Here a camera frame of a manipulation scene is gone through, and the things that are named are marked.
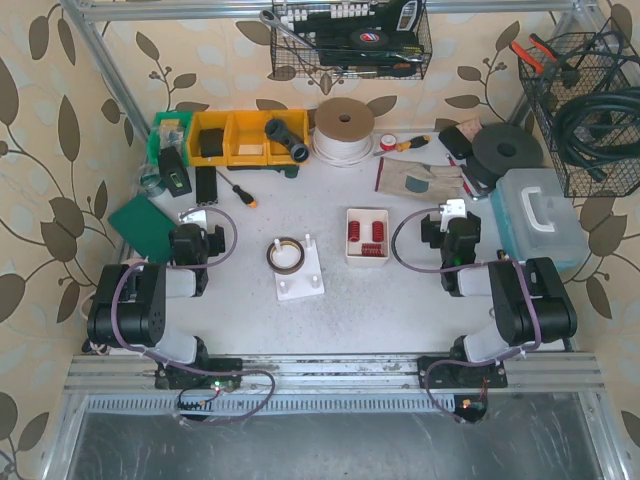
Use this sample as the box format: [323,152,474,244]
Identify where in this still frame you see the small red spring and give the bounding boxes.
[360,242,387,258]

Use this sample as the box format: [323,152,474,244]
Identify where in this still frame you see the white spring tray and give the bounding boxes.
[345,208,390,268]

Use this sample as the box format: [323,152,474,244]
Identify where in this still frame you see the brown tape roll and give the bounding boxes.
[266,237,305,275]

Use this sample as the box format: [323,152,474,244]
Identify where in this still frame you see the large red spring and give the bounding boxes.
[347,220,361,243]

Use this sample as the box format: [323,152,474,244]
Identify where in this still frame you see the white peg fixture plate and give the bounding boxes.
[269,234,325,301]

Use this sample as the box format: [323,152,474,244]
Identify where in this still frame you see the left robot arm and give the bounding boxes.
[87,223,242,391]

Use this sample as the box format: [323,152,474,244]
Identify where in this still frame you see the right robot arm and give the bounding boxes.
[417,213,577,389]

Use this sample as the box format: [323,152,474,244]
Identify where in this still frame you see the medium red spring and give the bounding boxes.
[371,221,385,243]

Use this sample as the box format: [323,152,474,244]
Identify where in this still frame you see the green notebook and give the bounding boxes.
[108,194,177,263]

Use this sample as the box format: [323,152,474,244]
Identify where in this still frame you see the black aluminium extrusion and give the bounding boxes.
[195,167,218,206]

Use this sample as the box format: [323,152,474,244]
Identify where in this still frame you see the black green meter device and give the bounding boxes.
[158,147,192,197]

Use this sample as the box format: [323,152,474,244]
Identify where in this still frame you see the glass jar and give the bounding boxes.
[138,164,165,198]

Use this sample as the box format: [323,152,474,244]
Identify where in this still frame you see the teal clear toolbox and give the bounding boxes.
[490,168,589,271]

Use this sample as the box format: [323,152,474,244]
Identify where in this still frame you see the beige work glove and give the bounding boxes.
[375,157,463,204]

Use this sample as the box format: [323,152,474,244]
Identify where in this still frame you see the black sanding block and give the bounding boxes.
[438,126,473,160]

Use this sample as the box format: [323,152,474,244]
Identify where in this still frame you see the black disc spool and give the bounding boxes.
[466,123,544,188]

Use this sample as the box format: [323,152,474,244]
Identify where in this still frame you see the yellow storage bin row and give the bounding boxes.
[185,109,310,168]

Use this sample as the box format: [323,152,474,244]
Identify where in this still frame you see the yellow black screwdriver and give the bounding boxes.
[373,135,431,156]

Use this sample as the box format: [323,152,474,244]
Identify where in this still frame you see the green storage bin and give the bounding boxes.
[146,112,193,166]

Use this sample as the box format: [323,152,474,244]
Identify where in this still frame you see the red white tape roll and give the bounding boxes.
[380,133,397,151]

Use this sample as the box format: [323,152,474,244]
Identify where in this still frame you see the black pipe fitting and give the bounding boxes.
[265,118,309,163]

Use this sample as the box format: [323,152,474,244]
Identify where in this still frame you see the silver wrench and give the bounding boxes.
[259,10,316,51]

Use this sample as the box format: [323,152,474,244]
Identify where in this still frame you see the red handled tool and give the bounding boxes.
[445,153,476,201]

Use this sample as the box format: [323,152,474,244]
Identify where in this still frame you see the yellow handled screwdriver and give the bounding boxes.
[216,170,258,208]

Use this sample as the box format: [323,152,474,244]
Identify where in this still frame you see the aluminium front rail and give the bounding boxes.
[64,352,607,416]

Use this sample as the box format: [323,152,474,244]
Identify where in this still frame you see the white cable spool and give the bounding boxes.
[312,97,374,168]

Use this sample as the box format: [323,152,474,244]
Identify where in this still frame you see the black coiled hose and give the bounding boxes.
[553,87,640,171]

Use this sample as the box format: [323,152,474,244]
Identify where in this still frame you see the orange handled pliers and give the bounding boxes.
[509,33,558,75]

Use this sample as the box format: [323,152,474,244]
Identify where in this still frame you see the top wire basket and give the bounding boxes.
[264,1,432,83]

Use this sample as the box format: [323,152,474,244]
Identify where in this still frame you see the wire basket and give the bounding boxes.
[264,1,432,83]
[517,30,639,198]

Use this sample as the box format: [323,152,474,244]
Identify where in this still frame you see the right wire basket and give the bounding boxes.
[517,30,639,198]

